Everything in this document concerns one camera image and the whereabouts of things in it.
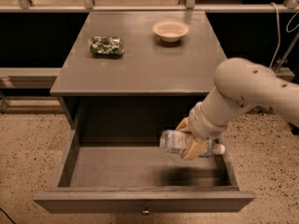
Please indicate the white paper bowl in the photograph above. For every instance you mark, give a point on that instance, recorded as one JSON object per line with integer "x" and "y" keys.
{"x": 170, "y": 31}

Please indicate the clear plastic water bottle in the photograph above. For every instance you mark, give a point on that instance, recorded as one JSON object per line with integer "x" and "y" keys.
{"x": 177, "y": 142}

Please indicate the grey drawer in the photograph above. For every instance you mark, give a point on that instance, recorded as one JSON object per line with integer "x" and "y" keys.
{"x": 124, "y": 178}

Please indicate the green crushed soda can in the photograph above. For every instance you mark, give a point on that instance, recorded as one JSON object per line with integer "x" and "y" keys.
{"x": 106, "y": 45}

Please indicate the grey metal railing frame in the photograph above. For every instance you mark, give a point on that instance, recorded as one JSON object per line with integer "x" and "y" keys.
{"x": 46, "y": 6}

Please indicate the grey wooden cabinet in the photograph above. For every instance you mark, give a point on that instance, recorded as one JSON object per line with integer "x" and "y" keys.
{"x": 151, "y": 87}

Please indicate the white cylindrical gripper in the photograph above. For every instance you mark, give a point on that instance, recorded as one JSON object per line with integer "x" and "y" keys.
{"x": 201, "y": 125}

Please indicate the round metal drawer knob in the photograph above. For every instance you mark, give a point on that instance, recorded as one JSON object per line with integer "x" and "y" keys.
{"x": 146, "y": 211}

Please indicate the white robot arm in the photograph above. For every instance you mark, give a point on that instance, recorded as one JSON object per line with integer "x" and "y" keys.
{"x": 240, "y": 85}

